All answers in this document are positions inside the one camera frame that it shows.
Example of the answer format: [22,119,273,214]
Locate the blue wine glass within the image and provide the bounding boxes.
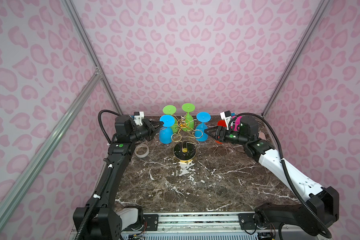
[195,112,211,142]
[159,115,175,144]

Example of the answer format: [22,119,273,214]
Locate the back green wine glass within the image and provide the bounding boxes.
[182,103,196,132]

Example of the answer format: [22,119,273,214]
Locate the green wine glass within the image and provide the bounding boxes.
[182,103,196,132]
[163,105,179,134]

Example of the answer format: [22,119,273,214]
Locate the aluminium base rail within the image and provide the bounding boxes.
[68,211,319,240]

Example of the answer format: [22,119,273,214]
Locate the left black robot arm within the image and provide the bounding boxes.
[73,115,164,240]

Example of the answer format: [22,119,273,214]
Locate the pink rectangular block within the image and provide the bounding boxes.
[259,132,267,141]

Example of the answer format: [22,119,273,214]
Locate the red wine glass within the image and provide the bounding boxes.
[214,120,227,144]

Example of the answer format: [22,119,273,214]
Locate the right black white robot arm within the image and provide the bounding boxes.
[204,113,340,239]

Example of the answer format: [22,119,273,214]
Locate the left black cable hose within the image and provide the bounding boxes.
[97,109,122,145]

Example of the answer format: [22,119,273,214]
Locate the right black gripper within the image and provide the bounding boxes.
[204,125,250,146]

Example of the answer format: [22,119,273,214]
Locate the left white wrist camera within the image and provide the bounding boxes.
[134,112,145,126]

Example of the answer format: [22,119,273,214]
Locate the magenta wine glass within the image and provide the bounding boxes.
[231,116,242,131]

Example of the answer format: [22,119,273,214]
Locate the gold wire glass rack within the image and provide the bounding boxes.
[172,117,200,164]

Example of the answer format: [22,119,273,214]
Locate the clear tape roll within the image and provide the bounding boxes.
[134,144,150,158]

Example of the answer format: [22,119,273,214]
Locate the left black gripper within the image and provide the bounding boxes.
[129,118,164,144]

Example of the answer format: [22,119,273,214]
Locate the left green wine glass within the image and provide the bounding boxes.
[163,105,179,134]

